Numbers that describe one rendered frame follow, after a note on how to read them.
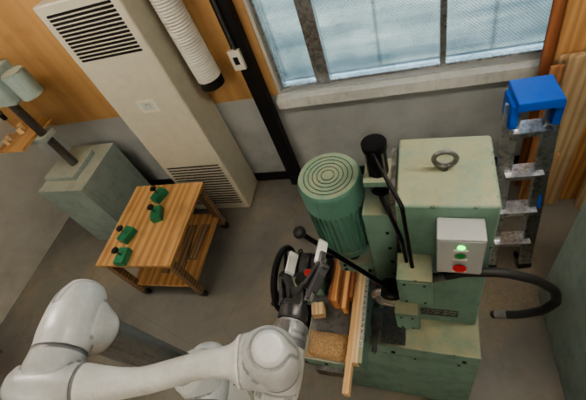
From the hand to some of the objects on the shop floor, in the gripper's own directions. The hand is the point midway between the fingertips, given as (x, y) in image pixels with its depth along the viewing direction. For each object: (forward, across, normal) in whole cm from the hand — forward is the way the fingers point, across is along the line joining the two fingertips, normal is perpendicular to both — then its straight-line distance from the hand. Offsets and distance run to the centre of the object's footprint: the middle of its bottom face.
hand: (307, 250), depth 105 cm
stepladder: (+79, -23, -151) cm, 172 cm away
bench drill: (+91, -258, +26) cm, 275 cm away
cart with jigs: (+55, -196, -20) cm, 205 cm away
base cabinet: (+13, -65, -118) cm, 136 cm away
